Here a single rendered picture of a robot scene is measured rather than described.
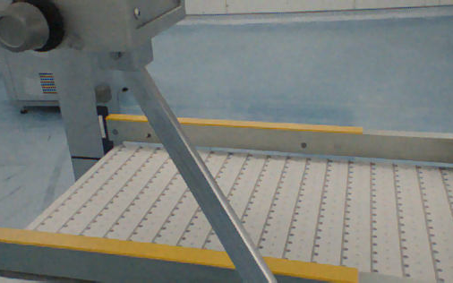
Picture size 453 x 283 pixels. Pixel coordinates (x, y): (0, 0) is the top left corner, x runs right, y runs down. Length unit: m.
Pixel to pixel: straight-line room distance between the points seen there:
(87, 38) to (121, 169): 0.34
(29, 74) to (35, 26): 3.02
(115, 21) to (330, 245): 0.29
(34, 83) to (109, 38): 3.03
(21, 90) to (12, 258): 2.93
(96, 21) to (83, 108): 0.43
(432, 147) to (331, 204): 0.15
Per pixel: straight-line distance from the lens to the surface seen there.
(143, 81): 0.35
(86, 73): 0.71
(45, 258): 0.47
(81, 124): 0.75
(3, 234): 0.49
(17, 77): 3.37
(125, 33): 0.30
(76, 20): 0.32
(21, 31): 0.31
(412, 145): 0.63
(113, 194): 0.58
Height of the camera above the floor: 1.12
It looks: 25 degrees down
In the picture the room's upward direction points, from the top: 3 degrees counter-clockwise
